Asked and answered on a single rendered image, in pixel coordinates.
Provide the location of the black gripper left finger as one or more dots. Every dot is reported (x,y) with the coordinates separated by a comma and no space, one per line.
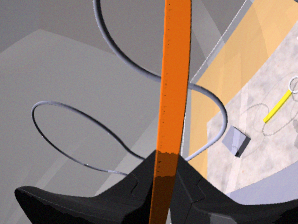
(127,202)

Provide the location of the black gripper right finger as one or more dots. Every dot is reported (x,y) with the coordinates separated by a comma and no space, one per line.
(196,201)

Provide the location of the yellow handle with white loop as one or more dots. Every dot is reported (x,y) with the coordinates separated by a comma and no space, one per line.
(280,102)

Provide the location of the orange handle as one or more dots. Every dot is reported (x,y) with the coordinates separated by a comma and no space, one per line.
(171,119)

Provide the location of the grey flat box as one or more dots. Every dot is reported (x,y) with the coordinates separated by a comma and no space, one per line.
(235,141)

